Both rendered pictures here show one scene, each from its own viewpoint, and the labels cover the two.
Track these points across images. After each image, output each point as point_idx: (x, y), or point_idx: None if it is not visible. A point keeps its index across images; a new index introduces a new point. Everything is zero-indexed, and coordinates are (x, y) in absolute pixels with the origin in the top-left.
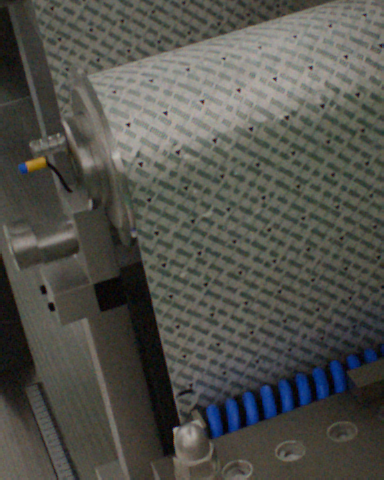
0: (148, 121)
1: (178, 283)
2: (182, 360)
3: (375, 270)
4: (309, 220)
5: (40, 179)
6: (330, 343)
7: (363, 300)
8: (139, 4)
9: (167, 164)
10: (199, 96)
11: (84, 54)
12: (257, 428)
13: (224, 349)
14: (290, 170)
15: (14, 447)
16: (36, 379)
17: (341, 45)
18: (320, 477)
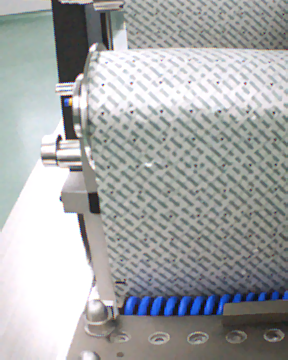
0: (117, 85)
1: (121, 209)
2: (119, 262)
3: (270, 243)
4: (229, 193)
5: None
6: (229, 282)
7: (258, 260)
8: (192, 25)
9: (122, 118)
10: (159, 78)
11: (152, 45)
12: (152, 319)
13: (151, 265)
14: (218, 151)
15: (67, 278)
16: None
17: (271, 76)
18: (162, 359)
